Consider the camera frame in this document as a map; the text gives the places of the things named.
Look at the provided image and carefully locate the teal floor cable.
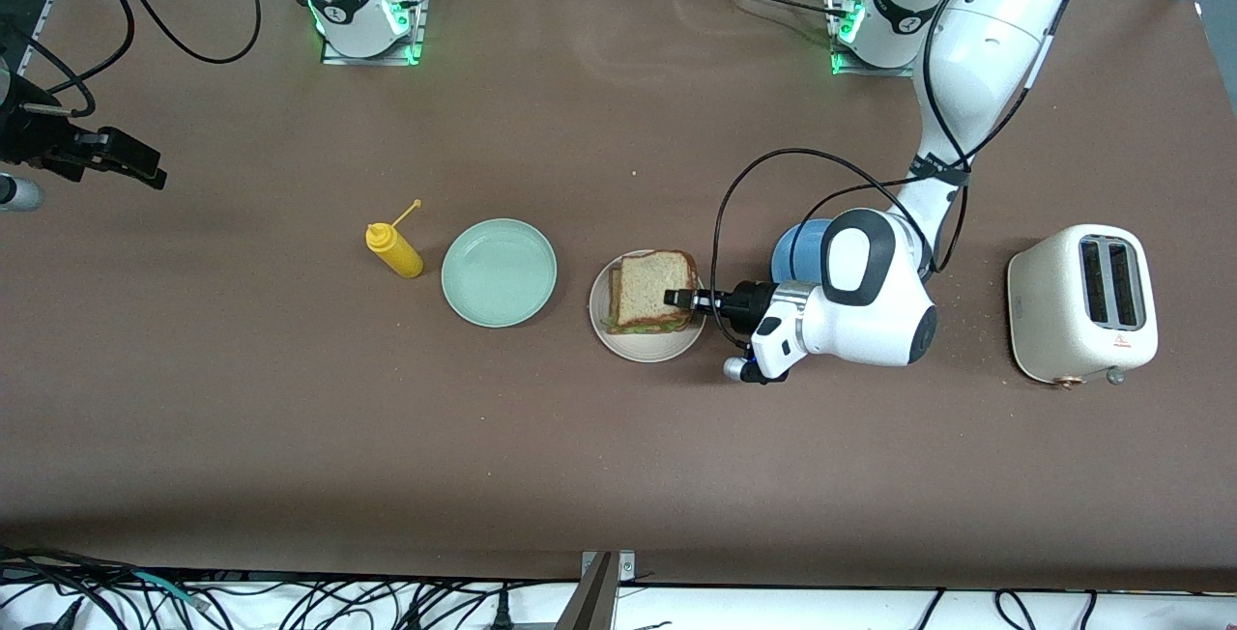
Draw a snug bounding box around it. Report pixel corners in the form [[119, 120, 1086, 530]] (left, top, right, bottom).
[[130, 569, 212, 610]]

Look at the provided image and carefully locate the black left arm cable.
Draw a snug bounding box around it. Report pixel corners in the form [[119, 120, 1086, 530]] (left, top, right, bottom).
[[711, 148, 967, 351]]

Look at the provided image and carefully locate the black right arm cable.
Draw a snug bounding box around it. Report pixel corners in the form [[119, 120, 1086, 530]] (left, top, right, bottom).
[[82, 0, 264, 66], [0, 0, 136, 119]]

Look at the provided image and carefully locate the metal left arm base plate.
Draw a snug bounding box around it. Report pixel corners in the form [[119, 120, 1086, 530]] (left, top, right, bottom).
[[831, 0, 919, 78]]

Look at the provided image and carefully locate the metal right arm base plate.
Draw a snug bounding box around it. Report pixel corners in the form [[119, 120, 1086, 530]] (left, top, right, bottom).
[[321, 0, 427, 67]]

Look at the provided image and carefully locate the mint green plate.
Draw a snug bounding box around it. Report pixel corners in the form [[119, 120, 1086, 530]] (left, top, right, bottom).
[[441, 217, 559, 329]]

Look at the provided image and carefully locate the blue plate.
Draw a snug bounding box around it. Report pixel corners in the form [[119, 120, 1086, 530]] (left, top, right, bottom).
[[770, 218, 834, 285]]

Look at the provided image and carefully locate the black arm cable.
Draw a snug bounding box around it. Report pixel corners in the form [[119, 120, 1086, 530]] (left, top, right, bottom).
[[0, 0, 136, 119], [711, 148, 967, 351], [82, 0, 264, 66]]

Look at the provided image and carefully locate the yellow mustard squeeze bottle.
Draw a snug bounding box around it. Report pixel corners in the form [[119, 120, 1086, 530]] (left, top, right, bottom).
[[365, 199, 424, 279]]

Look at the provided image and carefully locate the cream white toaster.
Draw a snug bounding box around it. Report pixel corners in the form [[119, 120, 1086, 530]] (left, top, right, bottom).
[[1006, 224, 1160, 389]]

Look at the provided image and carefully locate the beige plate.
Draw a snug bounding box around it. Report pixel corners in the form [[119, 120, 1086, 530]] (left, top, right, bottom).
[[589, 250, 708, 363]]

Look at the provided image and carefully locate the green lettuce leaf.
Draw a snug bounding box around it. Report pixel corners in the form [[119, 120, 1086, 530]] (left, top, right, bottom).
[[601, 313, 695, 336]]

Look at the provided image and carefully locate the aluminium frame rail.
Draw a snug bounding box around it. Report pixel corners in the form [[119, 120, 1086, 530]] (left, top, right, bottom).
[[17, 0, 98, 66]]

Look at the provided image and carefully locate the metal table edge bracket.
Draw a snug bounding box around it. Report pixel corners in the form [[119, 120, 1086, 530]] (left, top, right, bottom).
[[580, 550, 637, 630]]

